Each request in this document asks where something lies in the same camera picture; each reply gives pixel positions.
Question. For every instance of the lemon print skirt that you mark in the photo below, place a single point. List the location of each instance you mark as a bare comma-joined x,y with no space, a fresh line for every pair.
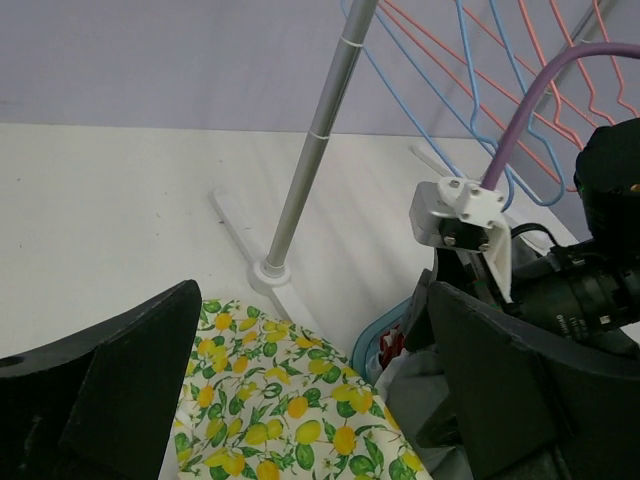
268,399

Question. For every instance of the teal plastic basin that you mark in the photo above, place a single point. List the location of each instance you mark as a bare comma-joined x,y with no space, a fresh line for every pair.
366,346

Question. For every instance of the grey skirt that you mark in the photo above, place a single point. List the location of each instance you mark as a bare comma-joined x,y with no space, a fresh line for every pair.
412,387

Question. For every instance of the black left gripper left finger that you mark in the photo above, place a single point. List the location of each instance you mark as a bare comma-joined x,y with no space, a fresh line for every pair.
100,403

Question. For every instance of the red poppy print skirt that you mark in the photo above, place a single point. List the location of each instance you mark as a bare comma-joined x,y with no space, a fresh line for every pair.
391,345

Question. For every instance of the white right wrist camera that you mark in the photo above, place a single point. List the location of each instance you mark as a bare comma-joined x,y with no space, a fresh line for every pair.
458,214

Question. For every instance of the blue wire hanger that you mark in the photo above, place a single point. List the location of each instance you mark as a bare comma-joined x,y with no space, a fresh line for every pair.
505,69
399,90

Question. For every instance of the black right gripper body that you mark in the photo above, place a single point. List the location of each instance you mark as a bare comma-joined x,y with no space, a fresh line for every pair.
440,314

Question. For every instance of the silver clothes rack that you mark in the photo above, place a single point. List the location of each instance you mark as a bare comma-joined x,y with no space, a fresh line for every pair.
297,259

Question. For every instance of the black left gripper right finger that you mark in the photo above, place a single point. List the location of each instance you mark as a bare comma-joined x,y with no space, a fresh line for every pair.
532,405

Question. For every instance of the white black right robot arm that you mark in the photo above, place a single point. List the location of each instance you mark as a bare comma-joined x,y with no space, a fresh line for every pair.
586,292

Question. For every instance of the pink hanger with poppy skirt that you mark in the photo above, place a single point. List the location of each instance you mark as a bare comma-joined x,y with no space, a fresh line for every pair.
406,24

